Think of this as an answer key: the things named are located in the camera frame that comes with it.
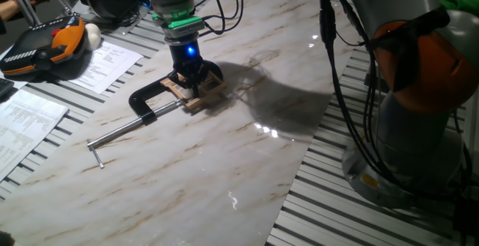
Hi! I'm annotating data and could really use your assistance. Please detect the black C-clamp with steel screw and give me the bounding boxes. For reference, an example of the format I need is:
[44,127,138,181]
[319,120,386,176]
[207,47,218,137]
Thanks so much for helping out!
[86,61,225,170]

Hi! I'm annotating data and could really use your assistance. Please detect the aluminium frame bar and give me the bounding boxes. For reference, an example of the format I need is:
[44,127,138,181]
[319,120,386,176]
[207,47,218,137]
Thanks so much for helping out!
[3,0,42,28]

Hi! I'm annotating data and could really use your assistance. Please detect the printed paper sheet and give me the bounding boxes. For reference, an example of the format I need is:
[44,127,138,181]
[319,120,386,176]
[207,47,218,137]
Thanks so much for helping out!
[69,40,144,95]
[0,88,70,182]

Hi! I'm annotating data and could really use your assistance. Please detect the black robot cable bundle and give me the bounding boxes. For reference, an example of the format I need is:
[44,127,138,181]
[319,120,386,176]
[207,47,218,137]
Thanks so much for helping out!
[194,0,472,202]

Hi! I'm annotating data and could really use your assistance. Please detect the marble pattern table mat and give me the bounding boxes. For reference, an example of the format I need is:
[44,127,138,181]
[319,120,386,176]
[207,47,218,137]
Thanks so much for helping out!
[0,0,370,246]

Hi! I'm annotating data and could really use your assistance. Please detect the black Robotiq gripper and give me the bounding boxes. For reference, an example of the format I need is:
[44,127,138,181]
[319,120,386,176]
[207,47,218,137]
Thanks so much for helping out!
[166,39,213,99]

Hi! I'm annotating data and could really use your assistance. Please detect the orange black teach pendant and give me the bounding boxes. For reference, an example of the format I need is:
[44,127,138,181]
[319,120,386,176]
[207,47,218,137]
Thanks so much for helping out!
[0,15,88,77]

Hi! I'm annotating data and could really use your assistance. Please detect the person's forearm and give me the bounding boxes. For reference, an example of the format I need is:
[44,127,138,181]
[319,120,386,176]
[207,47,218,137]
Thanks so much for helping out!
[0,0,34,34]

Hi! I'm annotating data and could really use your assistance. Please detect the white soft ball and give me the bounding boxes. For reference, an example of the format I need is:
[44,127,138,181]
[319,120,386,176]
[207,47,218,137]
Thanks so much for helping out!
[84,22,103,52]

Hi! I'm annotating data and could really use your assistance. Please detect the miniature wooden window frame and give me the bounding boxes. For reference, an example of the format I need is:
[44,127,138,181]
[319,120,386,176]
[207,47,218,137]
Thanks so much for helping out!
[159,70,228,113]

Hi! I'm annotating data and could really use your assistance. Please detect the green wrist mount flange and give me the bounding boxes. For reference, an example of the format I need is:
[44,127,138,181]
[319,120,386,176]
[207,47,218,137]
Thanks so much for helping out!
[151,10,206,31]

